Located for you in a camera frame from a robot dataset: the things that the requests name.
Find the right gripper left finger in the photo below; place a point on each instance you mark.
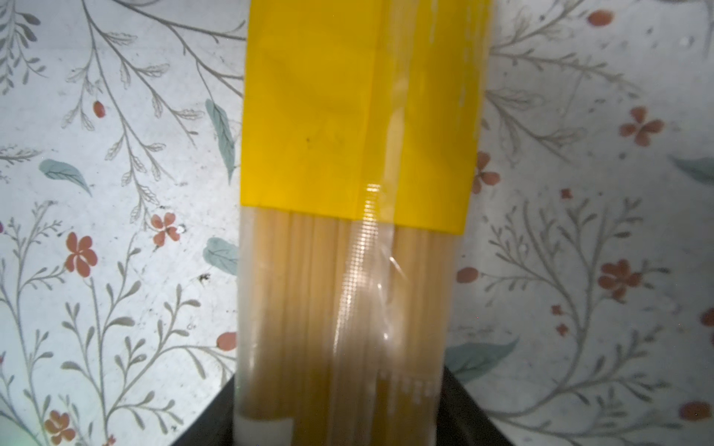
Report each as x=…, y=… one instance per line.
x=215, y=426

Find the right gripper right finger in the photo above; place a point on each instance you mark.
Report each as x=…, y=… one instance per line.
x=460, y=421

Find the yellow spaghetti bag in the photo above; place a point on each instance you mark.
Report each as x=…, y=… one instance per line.
x=359, y=146

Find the floral table mat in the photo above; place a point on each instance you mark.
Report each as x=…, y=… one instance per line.
x=582, y=290

